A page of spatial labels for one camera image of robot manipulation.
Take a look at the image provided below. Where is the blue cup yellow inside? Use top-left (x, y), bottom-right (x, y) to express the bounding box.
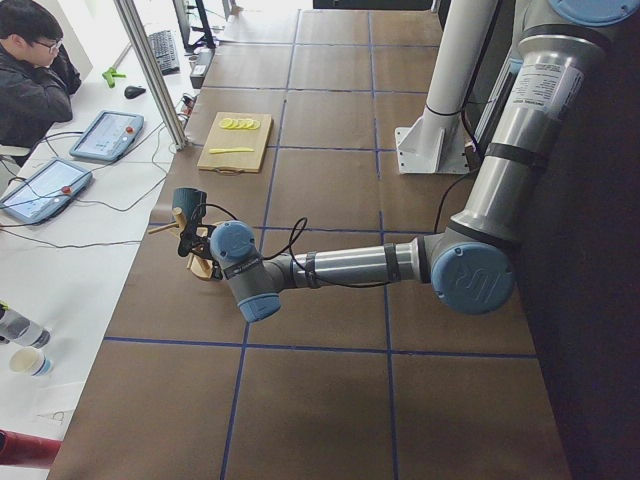
top-left (172, 187), bottom-right (207, 217)

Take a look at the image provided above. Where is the green clamp tool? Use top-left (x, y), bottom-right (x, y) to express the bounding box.
top-left (102, 67), bottom-right (127, 88)

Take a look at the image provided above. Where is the wooden cup rack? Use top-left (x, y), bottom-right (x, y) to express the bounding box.
top-left (147, 207), bottom-right (222, 281)

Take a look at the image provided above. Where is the yellow toy knife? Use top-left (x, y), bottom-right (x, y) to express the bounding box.
top-left (208, 147), bottom-right (255, 155)

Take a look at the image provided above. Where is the wooden cutting board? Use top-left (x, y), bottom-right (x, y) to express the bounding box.
top-left (197, 111), bottom-right (273, 173)

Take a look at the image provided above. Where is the blue tape strip lengthwise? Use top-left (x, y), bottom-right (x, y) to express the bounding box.
top-left (219, 22), bottom-right (299, 480)

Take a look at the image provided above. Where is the paper cup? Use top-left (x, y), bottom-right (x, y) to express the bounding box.
top-left (9, 347), bottom-right (53, 377)

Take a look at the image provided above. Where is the teach pendant far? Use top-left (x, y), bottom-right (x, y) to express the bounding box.
top-left (69, 110), bottom-right (145, 163)

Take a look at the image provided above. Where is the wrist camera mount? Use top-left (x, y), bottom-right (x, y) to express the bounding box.
top-left (173, 204), bottom-right (213, 260)

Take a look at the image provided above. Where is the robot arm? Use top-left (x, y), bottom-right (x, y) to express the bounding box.
top-left (204, 1), bottom-right (639, 323)

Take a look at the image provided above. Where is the black computer mouse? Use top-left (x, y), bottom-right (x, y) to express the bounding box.
top-left (124, 85), bottom-right (146, 100)

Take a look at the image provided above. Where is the white pillar with base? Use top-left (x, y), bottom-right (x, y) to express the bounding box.
top-left (395, 0), bottom-right (498, 174)

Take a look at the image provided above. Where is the lemon slices row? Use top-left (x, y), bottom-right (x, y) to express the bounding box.
top-left (218, 117), bottom-right (261, 130)

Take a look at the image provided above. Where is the person in dark jacket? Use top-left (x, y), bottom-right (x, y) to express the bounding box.
top-left (1, 1), bottom-right (81, 149)

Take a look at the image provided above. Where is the teach pendant near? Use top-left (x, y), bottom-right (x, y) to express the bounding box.
top-left (1, 158), bottom-right (93, 225)

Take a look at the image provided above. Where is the blue tape strip far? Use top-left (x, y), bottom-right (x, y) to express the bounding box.
top-left (367, 12), bottom-right (399, 480)

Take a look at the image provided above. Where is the clear water bottle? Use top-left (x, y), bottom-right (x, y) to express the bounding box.
top-left (1, 302), bottom-right (51, 348)

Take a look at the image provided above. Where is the aluminium frame post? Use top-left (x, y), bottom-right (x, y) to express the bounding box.
top-left (113, 0), bottom-right (188, 151)

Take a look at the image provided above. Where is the black box with label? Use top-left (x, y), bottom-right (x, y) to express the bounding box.
top-left (189, 48), bottom-right (214, 89)

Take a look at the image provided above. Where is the teach pendant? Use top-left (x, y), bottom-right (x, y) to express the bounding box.
top-left (69, 110), bottom-right (145, 163)
top-left (1, 158), bottom-right (93, 225)

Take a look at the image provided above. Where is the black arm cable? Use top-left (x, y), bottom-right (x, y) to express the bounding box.
top-left (199, 169), bottom-right (481, 289)

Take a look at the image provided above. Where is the black keyboard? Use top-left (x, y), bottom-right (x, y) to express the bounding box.
top-left (147, 30), bottom-right (180, 75)

